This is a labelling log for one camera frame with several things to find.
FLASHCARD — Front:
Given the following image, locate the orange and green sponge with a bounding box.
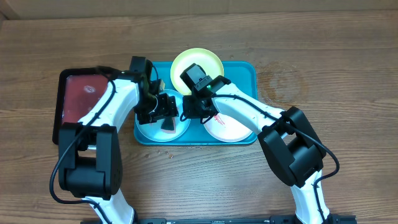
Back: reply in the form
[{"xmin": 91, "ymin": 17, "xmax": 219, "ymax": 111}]
[{"xmin": 160, "ymin": 117, "xmax": 176, "ymax": 133}]

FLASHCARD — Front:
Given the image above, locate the light blue plate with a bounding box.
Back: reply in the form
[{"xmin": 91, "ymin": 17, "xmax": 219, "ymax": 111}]
[{"xmin": 134, "ymin": 89, "xmax": 190, "ymax": 145}]

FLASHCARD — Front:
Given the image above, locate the yellow-green plate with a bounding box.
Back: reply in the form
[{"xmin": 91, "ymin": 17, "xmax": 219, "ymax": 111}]
[{"xmin": 170, "ymin": 48, "xmax": 224, "ymax": 95}]

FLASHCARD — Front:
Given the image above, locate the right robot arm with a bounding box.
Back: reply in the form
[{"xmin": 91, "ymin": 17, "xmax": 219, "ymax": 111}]
[{"xmin": 180, "ymin": 63, "xmax": 330, "ymax": 223}]

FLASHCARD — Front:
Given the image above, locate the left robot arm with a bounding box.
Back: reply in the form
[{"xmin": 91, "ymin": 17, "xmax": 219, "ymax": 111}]
[{"xmin": 49, "ymin": 56, "xmax": 178, "ymax": 223}]

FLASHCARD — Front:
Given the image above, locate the teal plastic tray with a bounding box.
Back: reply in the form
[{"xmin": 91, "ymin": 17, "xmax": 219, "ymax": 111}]
[{"xmin": 149, "ymin": 61, "xmax": 257, "ymax": 146}]

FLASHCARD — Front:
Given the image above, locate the black and red tray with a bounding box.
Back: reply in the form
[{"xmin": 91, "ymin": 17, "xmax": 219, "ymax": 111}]
[{"xmin": 52, "ymin": 67, "xmax": 114, "ymax": 145}]

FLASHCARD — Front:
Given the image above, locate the white plate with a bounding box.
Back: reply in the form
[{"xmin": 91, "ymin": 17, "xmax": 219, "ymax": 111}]
[{"xmin": 204, "ymin": 113, "xmax": 252, "ymax": 142}]

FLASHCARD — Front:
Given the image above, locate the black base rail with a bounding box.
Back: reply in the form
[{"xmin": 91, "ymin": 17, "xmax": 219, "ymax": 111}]
[{"xmin": 80, "ymin": 214, "xmax": 358, "ymax": 224}]

